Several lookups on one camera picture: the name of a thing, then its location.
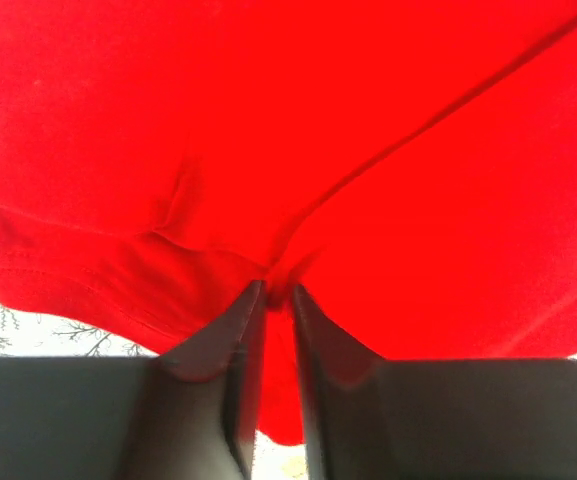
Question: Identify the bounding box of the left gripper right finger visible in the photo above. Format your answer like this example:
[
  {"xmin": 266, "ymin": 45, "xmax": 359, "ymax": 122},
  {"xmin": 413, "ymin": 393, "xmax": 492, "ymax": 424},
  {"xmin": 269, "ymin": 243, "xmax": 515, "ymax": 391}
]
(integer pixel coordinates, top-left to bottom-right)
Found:
[{"xmin": 293, "ymin": 287, "xmax": 577, "ymax": 479}]

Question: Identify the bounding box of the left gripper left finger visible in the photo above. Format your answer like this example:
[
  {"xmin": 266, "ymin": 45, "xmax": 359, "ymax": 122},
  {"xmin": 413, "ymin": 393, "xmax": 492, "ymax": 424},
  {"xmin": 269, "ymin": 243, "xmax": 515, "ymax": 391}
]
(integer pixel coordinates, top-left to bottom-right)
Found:
[{"xmin": 0, "ymin": 281, "xmax": 266, "ymax": 479}]

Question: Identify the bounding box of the red t shirt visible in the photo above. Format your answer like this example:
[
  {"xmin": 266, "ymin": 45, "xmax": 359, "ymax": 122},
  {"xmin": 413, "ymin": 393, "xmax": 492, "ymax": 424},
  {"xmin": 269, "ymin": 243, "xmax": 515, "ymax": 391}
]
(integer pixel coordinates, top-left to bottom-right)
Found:
[{"xmin": 0, "ymin": 1, "xmax": 577, "ymax": 445}]

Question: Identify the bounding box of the floral table mat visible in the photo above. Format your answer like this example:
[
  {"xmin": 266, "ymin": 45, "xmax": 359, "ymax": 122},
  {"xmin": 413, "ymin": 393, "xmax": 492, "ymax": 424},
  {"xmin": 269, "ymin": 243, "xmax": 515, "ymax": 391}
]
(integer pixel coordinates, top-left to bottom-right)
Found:
[{"xmin": 0, "ymin": 277, "xmax": 577, "ymax": 480}]

